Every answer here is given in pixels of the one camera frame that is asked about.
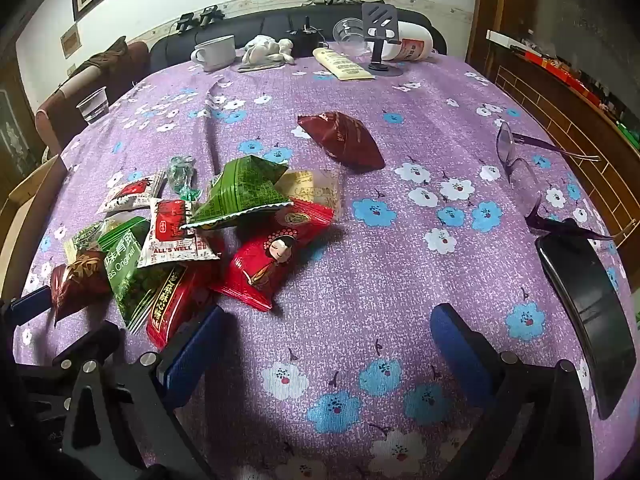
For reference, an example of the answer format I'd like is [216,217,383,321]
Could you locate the dark red snack packet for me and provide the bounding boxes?
[49,251,112,327]
[297,110,387,172]

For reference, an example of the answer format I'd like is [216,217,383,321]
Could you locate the black smartphone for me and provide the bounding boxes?
[534,231,640,422]

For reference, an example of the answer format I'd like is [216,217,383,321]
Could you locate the green pyramid snack packet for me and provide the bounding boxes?
[180,156,295,231]

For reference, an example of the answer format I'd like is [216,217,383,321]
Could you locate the white red-label snack packet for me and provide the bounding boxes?
[96,171,167,214]
[136,198,222,269]

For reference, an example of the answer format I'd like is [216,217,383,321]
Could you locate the purple eyeglasses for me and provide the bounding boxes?
[494,120,632,242]

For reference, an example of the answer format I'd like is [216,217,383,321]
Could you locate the clear plastic water cup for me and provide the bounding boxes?
[75,86,111,126]

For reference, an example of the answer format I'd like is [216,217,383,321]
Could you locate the small black bag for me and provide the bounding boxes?
[289,16,322,57]

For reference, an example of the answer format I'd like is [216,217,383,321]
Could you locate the cardboard box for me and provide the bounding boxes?
[0,154,69,302]

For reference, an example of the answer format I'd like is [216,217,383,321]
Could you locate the red gold-script snack packet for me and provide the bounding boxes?
[146,262,222,352]

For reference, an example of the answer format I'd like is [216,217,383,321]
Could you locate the beige translucent snack packet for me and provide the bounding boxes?
[274,169,342,211]

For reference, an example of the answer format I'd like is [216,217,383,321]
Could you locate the cream tube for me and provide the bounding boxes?
[312,47,376,82]

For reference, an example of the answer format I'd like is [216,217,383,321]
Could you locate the wall plaque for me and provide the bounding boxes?
[60,27,83,59]

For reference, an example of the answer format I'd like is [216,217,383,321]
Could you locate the empty clear plastic cup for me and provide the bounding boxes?
[332,17,372,57]

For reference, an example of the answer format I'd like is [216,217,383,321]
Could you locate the wooden door frame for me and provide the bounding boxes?
[471,0,507,79]

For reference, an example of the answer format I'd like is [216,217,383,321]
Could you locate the black leather sofa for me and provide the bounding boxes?
[149,9,449,74]

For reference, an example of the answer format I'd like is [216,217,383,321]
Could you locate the white mug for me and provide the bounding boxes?
[190,35,237,73]

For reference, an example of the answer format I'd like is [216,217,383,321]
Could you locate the brown armchair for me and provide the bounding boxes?
[34,40,152,162]

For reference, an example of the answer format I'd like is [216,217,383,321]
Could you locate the green pea packet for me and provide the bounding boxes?
[96,216,175,335]

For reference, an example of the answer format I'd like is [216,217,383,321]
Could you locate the brown garment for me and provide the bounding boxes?
[82,35,132,77]

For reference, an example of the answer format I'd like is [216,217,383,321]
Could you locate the purple floral tablecloth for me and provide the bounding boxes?
[12,52,640,480]

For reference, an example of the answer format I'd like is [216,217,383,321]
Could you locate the clear green candy packet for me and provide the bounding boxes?
[166,155,202,200]

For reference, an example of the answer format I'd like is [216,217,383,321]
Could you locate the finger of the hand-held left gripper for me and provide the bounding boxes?
[0,285,54,329]
[50,320,123,369]

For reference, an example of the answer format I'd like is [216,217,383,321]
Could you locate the wooden sideboard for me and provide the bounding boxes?
[486,29,640,243]

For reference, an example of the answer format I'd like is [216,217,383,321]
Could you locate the red cartoon figure snack packet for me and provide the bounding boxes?
[212,199,337,312]

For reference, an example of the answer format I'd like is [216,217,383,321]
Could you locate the red box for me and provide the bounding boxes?
[529,54,602,107]

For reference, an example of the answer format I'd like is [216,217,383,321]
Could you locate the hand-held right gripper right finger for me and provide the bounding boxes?
[430,302,597,480]

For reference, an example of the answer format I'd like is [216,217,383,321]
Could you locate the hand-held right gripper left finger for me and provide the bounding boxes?
[59,304,227,480]

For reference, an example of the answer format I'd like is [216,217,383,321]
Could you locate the green white snack packet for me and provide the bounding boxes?
[74,219,117,257]

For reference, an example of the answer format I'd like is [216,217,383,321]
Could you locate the white box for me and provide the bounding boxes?
[487,29,527,50]

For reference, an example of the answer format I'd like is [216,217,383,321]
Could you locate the white plastic jar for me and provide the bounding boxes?
[382,21,436,62]

